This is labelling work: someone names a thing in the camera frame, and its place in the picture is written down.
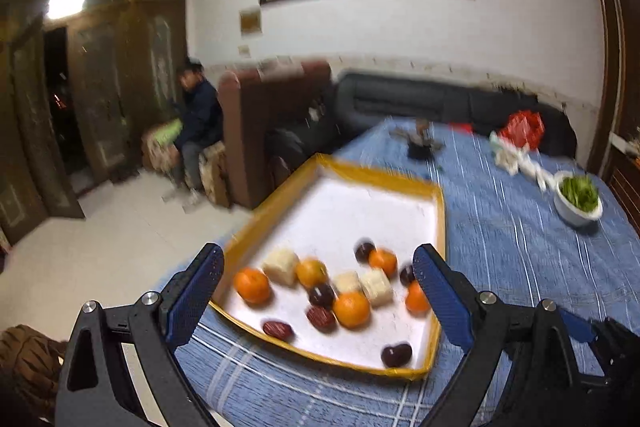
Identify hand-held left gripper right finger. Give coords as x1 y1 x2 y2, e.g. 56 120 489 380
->
412 243 601 427

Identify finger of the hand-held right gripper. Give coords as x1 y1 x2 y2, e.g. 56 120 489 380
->
559 309 640 388

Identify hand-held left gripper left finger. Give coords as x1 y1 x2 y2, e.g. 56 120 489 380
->
54 243 226 427

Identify orange mandarin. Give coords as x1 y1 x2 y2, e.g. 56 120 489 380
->
369 248 399 278
405 281 432 315
332 291 372 329
233 268 272 306
296 258 329 289

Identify white sugarcane piece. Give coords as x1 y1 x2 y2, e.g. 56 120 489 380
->
334 271 362 295
360 268 395 307
262 248 301 286

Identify wrinkled red date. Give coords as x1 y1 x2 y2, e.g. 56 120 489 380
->
262 319 295 341
306 305 338 333

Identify yellow tray with white inside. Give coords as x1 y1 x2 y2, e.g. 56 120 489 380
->
207 153 448 382

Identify blue checked tablecloth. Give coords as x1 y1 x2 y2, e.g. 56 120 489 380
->
172 117 640 427

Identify white bowl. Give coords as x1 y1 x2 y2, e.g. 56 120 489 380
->
553 172 604 228

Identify patterned cardboard box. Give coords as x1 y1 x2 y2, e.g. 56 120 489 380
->
199 142 231 208
141 122 186 172

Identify green leafy vegetables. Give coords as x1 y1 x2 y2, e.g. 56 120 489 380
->
559 175 600 210

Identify white crumpled plastic bag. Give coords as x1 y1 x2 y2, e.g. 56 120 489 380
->
489 131 557 194

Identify green cloth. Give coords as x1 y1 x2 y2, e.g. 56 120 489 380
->
152 119 183 146

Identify grey metal tool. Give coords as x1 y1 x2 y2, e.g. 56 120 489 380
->
390 119 446 148

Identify brown armchair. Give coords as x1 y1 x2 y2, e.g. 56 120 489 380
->
220 59 333 210

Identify brown woven object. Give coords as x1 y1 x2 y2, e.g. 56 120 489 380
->
0 326 66 418

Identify red plastic bag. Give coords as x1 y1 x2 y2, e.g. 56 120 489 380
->
500 109 546 152

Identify black sofa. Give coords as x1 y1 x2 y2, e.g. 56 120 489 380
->
270 72 576 168

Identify dark wooden double door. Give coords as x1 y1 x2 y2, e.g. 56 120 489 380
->
0 0 188 248

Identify dark wooden cabinet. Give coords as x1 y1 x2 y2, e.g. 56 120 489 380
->
575 0 640 238

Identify small yellow wall plaque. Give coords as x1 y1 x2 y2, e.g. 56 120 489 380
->
239 8 263 35

